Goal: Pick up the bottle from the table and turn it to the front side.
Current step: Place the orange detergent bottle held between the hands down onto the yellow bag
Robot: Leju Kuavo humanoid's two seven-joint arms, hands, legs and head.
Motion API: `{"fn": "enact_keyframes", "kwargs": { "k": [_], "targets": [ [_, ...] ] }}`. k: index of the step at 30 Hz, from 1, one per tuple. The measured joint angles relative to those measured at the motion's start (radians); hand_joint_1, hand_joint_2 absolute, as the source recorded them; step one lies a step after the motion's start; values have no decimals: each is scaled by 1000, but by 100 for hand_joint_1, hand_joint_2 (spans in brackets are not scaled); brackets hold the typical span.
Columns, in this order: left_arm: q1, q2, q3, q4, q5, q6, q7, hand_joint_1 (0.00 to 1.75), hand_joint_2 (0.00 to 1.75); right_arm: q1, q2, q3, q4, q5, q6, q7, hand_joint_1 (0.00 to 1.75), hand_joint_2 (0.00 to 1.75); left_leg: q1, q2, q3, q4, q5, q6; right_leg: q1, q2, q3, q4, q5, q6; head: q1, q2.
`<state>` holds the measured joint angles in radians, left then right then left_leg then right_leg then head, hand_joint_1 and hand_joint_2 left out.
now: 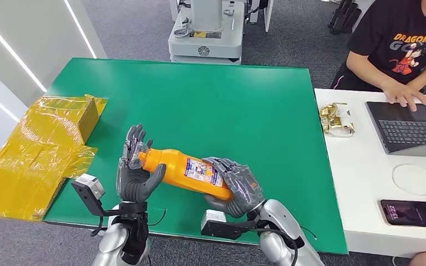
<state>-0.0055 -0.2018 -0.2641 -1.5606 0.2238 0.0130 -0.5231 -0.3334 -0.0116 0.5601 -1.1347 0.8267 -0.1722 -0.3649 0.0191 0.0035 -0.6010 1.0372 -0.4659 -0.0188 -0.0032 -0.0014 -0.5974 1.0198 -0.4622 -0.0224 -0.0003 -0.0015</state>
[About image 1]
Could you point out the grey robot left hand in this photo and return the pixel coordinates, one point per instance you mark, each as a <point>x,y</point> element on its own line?
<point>134,185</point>

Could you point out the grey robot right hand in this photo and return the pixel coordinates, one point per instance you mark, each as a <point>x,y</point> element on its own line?
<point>244,191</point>

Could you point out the orange plastic bottle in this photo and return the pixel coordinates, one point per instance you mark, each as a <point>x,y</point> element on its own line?
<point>176,169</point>

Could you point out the white robot base machine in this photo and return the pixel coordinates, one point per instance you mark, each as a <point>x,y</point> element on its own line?
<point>205,40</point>

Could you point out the yellow film-wrapped cardboard box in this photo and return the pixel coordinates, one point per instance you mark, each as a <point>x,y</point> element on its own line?
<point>33,158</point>

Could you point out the gold snack wrapper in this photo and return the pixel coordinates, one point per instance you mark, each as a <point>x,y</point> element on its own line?
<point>336,119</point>

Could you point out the black smartphone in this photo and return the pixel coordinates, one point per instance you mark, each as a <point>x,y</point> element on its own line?
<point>411,213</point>

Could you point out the dark grey laptop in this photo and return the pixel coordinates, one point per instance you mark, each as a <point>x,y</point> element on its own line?
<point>411,128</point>

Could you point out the white panel stand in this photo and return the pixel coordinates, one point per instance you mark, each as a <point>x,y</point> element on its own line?
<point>268,13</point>

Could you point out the person's hand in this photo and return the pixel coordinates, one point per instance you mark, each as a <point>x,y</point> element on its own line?
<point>402,93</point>

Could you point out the black chair base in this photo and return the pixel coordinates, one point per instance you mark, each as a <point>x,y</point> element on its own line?
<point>343,16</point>

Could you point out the person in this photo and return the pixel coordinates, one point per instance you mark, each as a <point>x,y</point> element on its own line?
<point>389,40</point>

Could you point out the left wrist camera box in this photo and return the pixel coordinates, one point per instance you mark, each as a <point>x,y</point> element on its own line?
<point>90,189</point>

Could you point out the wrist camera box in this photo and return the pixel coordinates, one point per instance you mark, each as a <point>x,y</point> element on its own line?
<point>216,225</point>
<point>90,189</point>

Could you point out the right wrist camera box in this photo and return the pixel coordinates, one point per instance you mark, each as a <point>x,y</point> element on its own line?
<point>216,225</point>

